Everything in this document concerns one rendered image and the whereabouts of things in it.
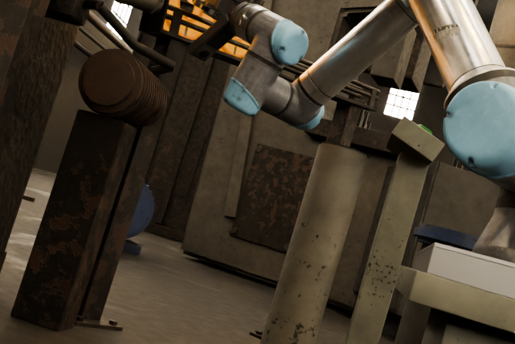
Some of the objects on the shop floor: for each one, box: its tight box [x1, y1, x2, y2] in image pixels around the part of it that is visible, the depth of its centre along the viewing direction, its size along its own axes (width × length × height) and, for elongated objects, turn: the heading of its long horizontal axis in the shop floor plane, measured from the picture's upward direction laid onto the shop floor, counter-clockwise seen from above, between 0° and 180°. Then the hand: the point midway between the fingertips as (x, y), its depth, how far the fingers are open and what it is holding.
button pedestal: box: [344, 116, 444, 344], centre depth 171 cm, size 16×24×62 cm, turn 65°
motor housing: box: [11, 49, 167, 332], centre depth 145 cm, size 13×22×54 cm, turn 65°
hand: (190, 0), depth 159 cm, fingers closed
